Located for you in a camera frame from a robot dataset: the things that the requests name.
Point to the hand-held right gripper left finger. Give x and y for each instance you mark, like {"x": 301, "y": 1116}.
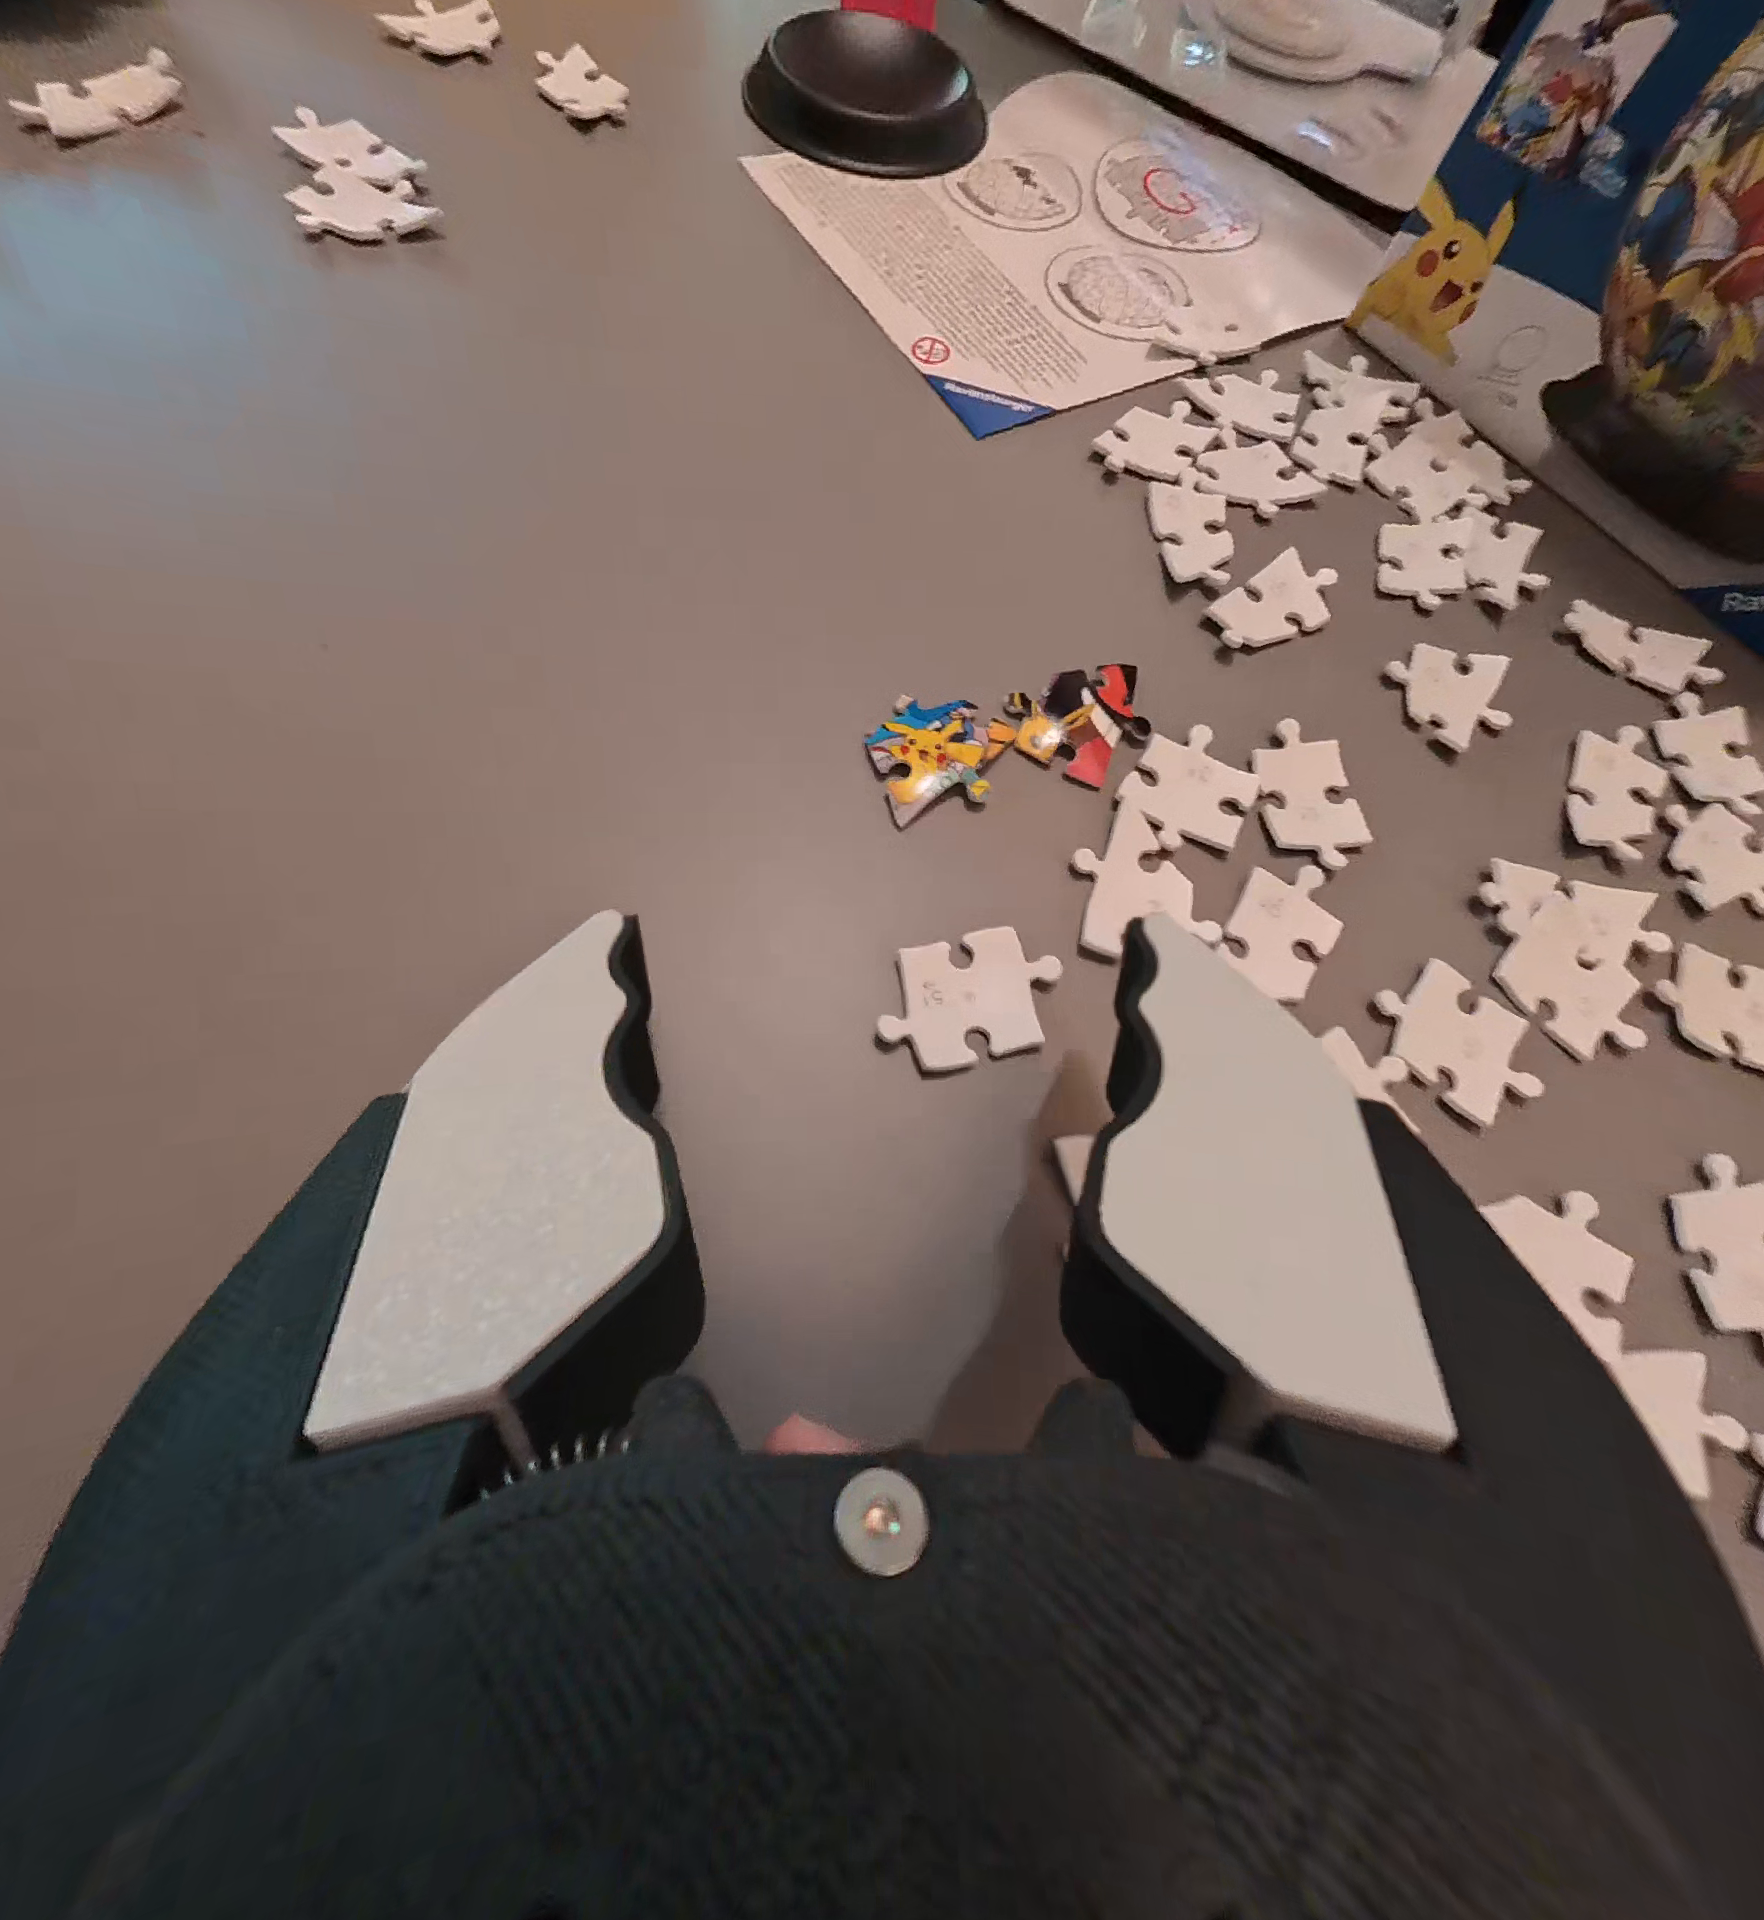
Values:
{"x": 507, "y": 1200}

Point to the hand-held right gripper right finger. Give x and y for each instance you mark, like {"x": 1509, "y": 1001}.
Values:
{"x": 1257, "y": 1217}

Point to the pile of white puzzle pieces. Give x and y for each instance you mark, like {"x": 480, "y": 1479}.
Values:
{"x": 1451, "y": 1037}

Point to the printed puzzle instruction leaflet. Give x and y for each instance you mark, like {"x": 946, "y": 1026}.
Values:
{"x": 972, "y": 271}

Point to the blue puzzle box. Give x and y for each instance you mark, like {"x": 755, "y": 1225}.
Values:
{"x": 1691, "y": 302}

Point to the black dome puzzle stand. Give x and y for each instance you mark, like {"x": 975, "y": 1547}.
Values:
{"x": 861, "y": 91}

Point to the red plastic clip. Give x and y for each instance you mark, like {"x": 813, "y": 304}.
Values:
{"x": 889, "y": 13}

